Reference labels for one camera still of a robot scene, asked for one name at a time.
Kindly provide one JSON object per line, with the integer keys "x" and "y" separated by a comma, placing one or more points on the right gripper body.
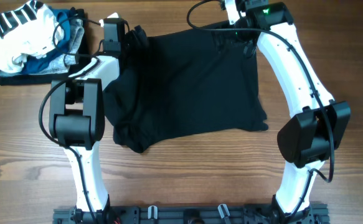
{"x": 232, "y": 38}

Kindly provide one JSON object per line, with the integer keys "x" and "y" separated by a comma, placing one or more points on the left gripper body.
{"x": 132, "y": 43}

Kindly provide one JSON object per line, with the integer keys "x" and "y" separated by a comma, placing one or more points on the black t-shirt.
{"x": 183, "y": 86}

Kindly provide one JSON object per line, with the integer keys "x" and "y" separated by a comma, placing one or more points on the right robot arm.
{"x": 308, "y": 141}

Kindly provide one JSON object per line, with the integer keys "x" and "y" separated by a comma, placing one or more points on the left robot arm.
{"x": 77, "y": 124}

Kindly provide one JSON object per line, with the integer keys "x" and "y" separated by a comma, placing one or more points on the black folded garment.
{"x": 28, "y": 79}

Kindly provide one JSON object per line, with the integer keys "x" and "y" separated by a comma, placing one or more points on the grey folded garment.
{"x": 55, "y": 62}

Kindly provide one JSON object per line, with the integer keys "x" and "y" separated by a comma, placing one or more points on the blue folded garment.
{"x": 39, "y": 40}

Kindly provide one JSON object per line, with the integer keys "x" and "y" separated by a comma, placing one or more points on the white black striped garment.
{"x": 30, "y": 30}

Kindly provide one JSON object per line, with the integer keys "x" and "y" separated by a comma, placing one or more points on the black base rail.
{"x": 249, "y": 213}

